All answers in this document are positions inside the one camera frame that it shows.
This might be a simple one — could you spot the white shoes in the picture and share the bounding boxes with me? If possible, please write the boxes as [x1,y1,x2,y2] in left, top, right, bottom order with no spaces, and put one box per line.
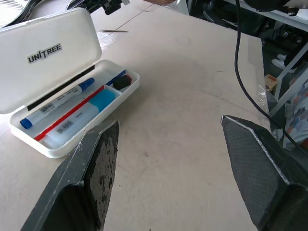
[271,54,297,74]

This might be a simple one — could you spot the small black eraser block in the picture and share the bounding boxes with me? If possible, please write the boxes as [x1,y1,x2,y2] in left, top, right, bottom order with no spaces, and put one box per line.
[113,74,133,91]

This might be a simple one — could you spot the white marker with blue cap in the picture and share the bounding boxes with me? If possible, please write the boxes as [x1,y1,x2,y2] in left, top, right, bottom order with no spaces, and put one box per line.
[19,77,95,130]

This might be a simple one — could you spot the black clamp device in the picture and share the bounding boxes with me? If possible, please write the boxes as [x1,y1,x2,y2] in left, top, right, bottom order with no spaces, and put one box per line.
[103,0,131,15]

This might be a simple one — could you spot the white metal shelf frame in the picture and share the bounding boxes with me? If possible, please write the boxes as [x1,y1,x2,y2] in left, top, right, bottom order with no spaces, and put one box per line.
[222,0,308,116]

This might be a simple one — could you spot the white Unitree pencil case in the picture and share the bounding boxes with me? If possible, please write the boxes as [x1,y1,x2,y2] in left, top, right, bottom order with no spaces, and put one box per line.
[0,7,141,159]

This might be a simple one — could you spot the colourful patterned cloth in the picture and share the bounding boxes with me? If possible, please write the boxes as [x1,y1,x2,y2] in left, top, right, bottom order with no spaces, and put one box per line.
[282,69,308,151]

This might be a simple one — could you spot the translucent highlighter with light-blue cap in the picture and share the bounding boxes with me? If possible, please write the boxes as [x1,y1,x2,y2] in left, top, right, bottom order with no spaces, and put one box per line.
[43,89,116,149]

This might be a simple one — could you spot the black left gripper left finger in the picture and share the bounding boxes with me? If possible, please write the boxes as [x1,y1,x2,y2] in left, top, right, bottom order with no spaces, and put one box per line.
[20,119,120,231]

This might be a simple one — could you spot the black cable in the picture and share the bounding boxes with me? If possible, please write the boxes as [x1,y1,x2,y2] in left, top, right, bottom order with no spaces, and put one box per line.
[234,0,308,154]

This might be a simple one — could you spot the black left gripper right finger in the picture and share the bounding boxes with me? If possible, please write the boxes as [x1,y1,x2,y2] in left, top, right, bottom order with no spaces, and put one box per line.
[220,115,308,231]

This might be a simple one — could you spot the thin red pen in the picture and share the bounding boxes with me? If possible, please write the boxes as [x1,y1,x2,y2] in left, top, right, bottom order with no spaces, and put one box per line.
[34,85,105,141]

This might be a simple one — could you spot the small cardboard box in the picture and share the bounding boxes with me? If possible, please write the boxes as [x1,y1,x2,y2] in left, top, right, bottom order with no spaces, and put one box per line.
[264,74,279,95]

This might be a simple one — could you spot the blue pen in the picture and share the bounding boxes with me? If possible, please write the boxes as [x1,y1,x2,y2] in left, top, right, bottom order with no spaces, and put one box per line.
[105,69,127,86]

